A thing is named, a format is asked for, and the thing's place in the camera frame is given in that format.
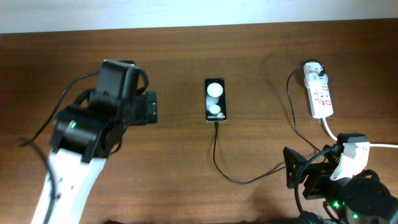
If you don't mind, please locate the white power strip cord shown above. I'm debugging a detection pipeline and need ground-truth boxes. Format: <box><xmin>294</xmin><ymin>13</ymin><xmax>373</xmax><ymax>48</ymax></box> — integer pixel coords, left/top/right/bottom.
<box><xmin>320</xmin><ymin>117</ymin><xmax>398</xmax><ymax>149</ymax></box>

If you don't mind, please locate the black smartphone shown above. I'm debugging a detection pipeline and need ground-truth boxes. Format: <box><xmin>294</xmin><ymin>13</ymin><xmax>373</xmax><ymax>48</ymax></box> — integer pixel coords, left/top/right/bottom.
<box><xmin>205</xmin><ymin>78</ymin><xmax>227</xmax><ymax>122</ymax></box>

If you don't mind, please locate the black charging cable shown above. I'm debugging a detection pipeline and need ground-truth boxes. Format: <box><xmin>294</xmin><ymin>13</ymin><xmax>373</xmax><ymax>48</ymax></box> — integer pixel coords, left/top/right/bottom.
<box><xmin>212</xmin><ymin>58</ymin><xmax>326</xmax><ymax>186</ymax></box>

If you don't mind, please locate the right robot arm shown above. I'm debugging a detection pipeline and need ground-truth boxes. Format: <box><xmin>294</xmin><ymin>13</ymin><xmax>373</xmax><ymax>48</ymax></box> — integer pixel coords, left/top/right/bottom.
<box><xmin>283</xmin><ymin>133</ymin><xmax>397</xmax><ymax>223</ymax></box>

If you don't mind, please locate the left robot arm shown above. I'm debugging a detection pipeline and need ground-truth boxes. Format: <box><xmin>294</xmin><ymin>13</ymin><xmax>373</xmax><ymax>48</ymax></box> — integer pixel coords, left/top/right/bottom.
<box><xmin>32</xmin><ymin>59</ymin><xmax>158</xmax><ymax>223</ymax></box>

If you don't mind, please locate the white charger plug adapter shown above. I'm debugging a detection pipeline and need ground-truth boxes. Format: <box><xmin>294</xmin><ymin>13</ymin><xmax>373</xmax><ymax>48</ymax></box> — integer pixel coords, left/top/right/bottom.
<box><xmin>303</xmin><ymin>62</ymin><xmax>328</xmax><ymax>88</ymax></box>

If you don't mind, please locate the white power strip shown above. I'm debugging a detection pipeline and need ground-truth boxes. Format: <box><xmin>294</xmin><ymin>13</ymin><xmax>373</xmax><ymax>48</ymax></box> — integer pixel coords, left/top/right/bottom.
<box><xmin>307</xmin><ymin>84</ymin><xmax>333</xmax><ymax>119</ymax></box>

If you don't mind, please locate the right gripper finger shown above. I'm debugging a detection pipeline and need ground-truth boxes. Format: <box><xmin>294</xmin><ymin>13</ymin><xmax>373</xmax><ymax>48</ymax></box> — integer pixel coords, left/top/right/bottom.
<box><xmin>283</xmin><ymin>147</ymin><xmax>307</xmax><ymax>189</ymax></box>
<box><xmin>336</xmin><ymin>133</ymin><xmax>368</xmax><ymax>144</ymax></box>

